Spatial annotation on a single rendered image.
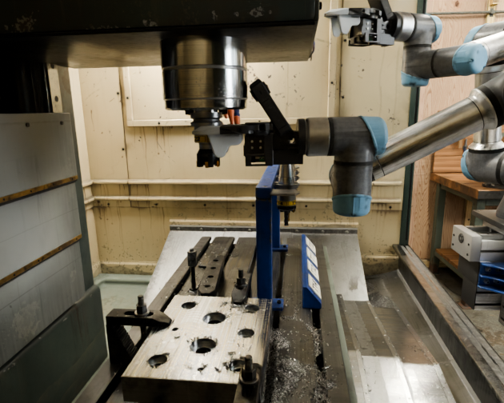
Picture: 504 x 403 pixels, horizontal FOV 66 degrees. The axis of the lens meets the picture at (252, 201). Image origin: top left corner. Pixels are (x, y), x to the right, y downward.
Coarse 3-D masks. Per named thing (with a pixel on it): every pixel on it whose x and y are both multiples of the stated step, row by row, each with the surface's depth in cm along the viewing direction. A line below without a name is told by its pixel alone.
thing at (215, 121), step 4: (200, 112) 72; (204, 112) 72; (208, 112) 72; (212, 112) 72; (216, 112) 72; (220, 112) 73; (192, 116) 73; (196, 116) 72; (200, 116) 72; (204, 116) 72; (208, 116) 72; (212, 116) 72; (216, 116) 73; (220, 116) 73; (196, 120) 73; (200, 120) 73; (204, 120) 72; (208, 120) 72; (212, 120) 73; (216, 120) 73; (192, 124) 73; (196, 124) 73; (200, 124) 72; (204, 124) 72; (208, 124) 72; (212, 124) 72; (216, 124) 73; (220, 124) 74
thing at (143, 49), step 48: (0, 0) 62; (48, 0) 61; (96, 0) 60; (144, 0) 59; (192, 0) 59; (240, 0) 58; (288, 0) 57; (0, 48) 73; (48, 48) 74; (96, 48) 75; (144, 48) 76; (288, 48) 79
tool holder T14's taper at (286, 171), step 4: (280, 168) 100; (284, 168) 99; (288, 168) 99; (292, 168) 100; (280, 172) 100; (284, 172) 100; (288, 172) 99; (292, 172) 100; (280, 176) 100; (284, 176) 100; (288, 176) 99; (292, 176) 100; (280, 180) 100; (284, 180) 100; (288, 180) 100; (292, 180) 100; (280, 184) 100; (284, 184) 100; (288, 184) 100; (292, 184) 100
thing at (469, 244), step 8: (456, 232) 139; (464, 232) 134; (472, 232) 133; (480, 232) 138; (488, 232) 138; (496, 232) 138; (456, 240) 139; (464, 240) 134; (472, 240) 129; (480, 240) 129; (488, 240) 130; (496, 240) 129; (456, 248) 140; (464, 248) 134; (472, 248) 130; (480, 248) 130; (488, 248) 129; (496, 248) 129; (464, 256) 134; (472, 256) 130; (480, 256) 130; (488, 256) 130; (496, 256) 130
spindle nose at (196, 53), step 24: (168, 48) 66; (192, 48) 65; (216, 48) 65; (240, 48) 68; (168, 72) 68; (192, 72) 65; (216, 72) 66; (240, 72) 69; (168, 96) 69; (192, 96) 66; (216, 96) 67; (240, 96) 70
